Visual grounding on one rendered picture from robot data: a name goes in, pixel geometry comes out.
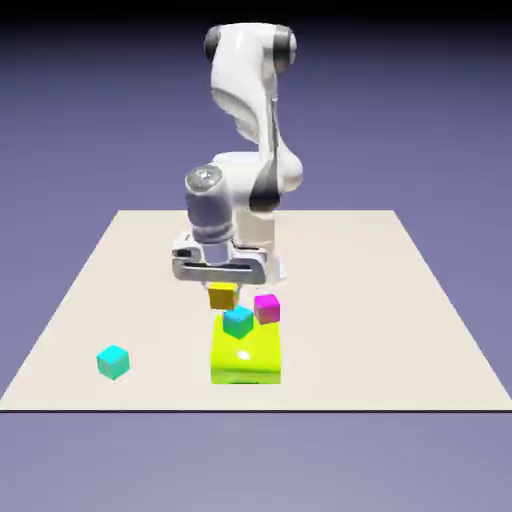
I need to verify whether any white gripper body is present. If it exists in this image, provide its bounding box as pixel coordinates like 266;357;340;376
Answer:
171;246;269;287

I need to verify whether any small orange cube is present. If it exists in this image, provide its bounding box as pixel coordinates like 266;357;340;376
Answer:
207;282;240;312

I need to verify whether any small magenta cube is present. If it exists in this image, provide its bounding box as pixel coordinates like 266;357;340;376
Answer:
253;293;281;326

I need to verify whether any small cyan cube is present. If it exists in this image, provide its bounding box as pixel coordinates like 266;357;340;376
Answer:
95;344;131;381
222;305;256;341

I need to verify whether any large yellow-green box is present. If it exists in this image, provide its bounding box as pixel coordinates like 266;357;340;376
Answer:
210;313;282;386

